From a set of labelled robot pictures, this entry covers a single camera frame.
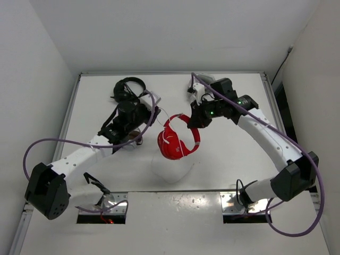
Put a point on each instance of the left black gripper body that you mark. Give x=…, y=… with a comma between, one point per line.
x=141, y=115

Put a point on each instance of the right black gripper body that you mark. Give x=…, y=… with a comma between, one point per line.
x=205, y=111

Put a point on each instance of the red headphones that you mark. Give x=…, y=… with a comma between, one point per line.
x=169, y=143

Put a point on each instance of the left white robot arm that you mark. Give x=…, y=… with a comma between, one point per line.
x=49, y=189

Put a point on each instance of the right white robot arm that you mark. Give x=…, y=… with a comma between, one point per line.
x=296, y=171

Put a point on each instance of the brown silver headphones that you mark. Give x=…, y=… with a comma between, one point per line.
x=133, y=139

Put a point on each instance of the black headphones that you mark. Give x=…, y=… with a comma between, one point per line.
x=122, y=91

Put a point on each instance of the grey white headphones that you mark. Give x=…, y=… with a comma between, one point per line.
x=206, y=78

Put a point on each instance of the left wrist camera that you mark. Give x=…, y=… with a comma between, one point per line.
x=150, y=99

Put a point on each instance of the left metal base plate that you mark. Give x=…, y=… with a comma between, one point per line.
x=115, y=204

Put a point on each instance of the metal base plate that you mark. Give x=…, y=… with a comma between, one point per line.
x=115, y=204
x=230, y=206

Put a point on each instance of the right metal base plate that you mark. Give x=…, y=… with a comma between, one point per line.
x=230, y=206

